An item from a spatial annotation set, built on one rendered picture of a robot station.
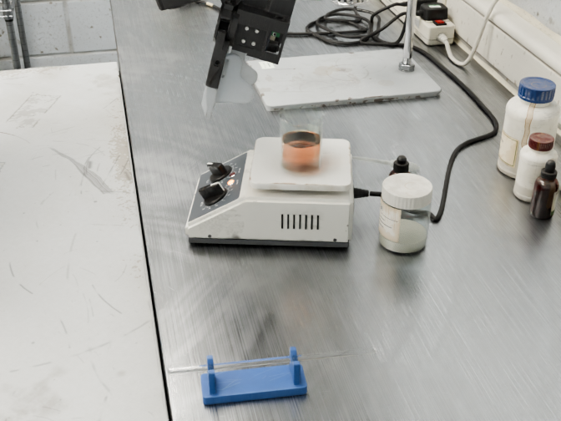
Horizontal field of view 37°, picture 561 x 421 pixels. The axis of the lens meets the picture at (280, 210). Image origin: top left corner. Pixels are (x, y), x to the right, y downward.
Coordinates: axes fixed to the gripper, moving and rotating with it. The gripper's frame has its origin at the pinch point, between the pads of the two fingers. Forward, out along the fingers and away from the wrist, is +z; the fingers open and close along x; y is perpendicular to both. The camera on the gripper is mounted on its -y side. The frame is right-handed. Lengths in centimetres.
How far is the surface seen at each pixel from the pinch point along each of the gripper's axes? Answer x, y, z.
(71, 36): 221, -64, 94
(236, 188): -8.6, 6.2, 5.9
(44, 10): 219, -75, 85
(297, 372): -36.2, 15.2, 7.4
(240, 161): -1.6, 6.0, 6.2
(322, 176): -9.6, 15.5, 0.9
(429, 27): 58, 36, 1
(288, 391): -36.8, 14.9, 9.4
